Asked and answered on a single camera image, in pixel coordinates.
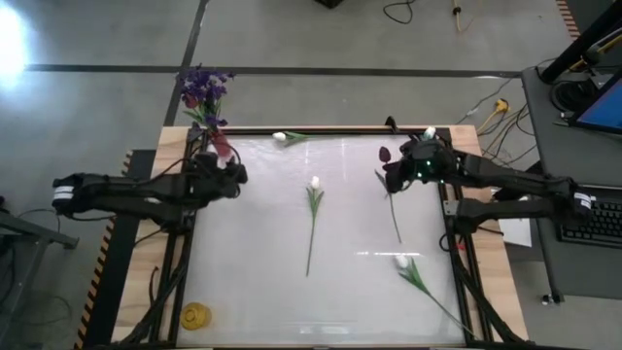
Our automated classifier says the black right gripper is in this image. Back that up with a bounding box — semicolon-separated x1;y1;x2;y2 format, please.
383;138;458;194

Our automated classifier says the red artificial tulip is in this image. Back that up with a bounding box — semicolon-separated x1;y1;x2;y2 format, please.
373;145;403;244
182;92;218;128

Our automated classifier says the red vase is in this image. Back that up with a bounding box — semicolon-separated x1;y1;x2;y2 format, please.
212;129;233;158

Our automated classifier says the white glossy table sheet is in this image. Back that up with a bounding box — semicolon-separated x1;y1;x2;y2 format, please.
177;134;467;347

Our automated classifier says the white paper sheet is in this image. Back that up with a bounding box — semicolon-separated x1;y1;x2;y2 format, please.
498;218;534;248

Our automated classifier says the yellow tape roll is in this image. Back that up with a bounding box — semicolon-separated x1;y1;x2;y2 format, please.
179;301;213;332

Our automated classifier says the black base beam striped edge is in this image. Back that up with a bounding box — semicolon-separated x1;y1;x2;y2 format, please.
75;149;156;350

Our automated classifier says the grey side desk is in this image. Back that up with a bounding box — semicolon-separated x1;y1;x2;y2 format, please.
522;65;622;306

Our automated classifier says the grey metal stand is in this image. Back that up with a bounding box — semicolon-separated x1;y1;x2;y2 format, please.
0;193;79;350

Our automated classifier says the black keyboard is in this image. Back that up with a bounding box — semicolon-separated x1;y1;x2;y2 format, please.
558;198;622;249

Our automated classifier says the laptop with blue screen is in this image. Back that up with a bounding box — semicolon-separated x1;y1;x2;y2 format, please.
568;72;622;135

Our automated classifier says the black diagonal stand pole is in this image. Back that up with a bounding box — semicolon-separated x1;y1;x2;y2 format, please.
538;0;622;84

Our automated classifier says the black aluminium table frame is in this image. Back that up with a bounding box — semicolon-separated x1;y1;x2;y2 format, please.
148;126;526;349

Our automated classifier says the black cable harness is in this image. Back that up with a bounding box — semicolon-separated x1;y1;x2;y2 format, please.
119;262;190;346
449;232;524;346

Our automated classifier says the black floor cable bundle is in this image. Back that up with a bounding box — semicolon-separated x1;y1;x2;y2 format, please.
478;104;540;171

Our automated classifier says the black looped floor cable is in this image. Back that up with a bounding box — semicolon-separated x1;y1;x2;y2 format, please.
382;0;417;25

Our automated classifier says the yellow floor cable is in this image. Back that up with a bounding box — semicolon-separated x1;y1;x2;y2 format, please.
451;0;476;33

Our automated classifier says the black coiled cable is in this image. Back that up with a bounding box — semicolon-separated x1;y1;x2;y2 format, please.
550;77;592;116

